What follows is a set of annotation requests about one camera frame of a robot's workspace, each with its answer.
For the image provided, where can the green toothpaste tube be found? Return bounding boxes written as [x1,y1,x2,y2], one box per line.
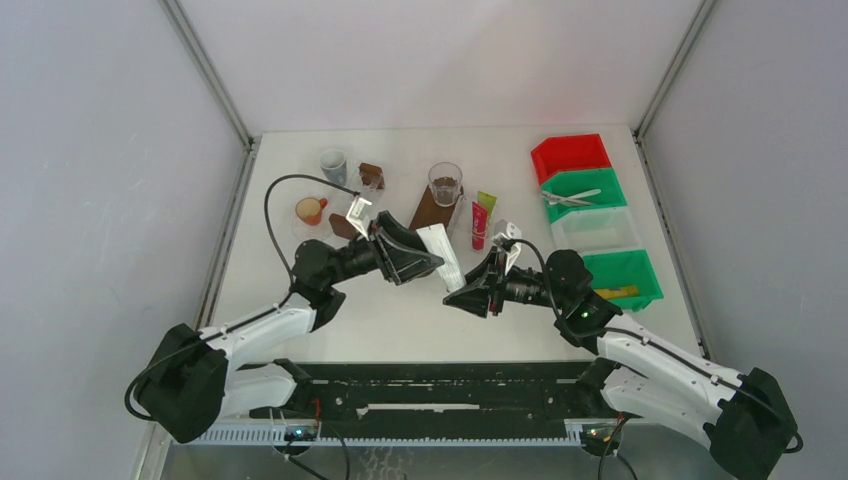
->
[477,191,497,220]

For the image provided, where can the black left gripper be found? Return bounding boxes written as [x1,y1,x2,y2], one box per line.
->
[324,211,442,287]

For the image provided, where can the green bin with toothbrushes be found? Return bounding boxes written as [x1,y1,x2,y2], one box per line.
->
[541,168,627,223]

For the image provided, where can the red toothpaste tube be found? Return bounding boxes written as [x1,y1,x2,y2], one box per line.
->
[471,202,488,251]

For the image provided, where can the clear textured acrylic holder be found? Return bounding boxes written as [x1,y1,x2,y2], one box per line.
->
[452,191,494,252]

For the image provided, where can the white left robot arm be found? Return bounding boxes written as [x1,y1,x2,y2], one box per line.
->
[124,212,444,443]

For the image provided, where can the green bin with toothpaste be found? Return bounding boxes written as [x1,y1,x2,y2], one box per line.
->
[583,250,664,312]

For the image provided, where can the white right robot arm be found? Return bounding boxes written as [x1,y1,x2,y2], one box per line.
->
[443,247,804,479]

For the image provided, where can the orange ceramic cup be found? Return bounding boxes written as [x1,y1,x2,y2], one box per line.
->
[295,197,328,226]

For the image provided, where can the red storage bin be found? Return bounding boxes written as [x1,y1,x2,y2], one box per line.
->
[530,133,612,185]

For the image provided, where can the white storage bin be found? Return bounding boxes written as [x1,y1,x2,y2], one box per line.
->
[550,207,642,255]

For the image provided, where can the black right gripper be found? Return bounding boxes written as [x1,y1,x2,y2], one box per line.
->
[443,246,568,319]

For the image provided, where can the yellow toothpaste tube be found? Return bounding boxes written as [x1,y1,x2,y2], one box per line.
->
[595,285,640,300]

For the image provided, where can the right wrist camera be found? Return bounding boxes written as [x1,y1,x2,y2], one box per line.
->
[491,219,522,274]

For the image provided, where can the clear textured oval tray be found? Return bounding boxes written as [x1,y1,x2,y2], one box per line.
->
[294,174,363,240]

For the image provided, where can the clear glass tumbler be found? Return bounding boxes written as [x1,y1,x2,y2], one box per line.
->
[428,162,463,207]

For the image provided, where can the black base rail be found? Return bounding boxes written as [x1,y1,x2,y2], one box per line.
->
[247,361,621,443]

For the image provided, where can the brown oval wooden tray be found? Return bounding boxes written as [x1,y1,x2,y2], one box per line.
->
[408,187,466,234]

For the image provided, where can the white toothpaste tube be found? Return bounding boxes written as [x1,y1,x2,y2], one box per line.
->
[416,223,466,293]

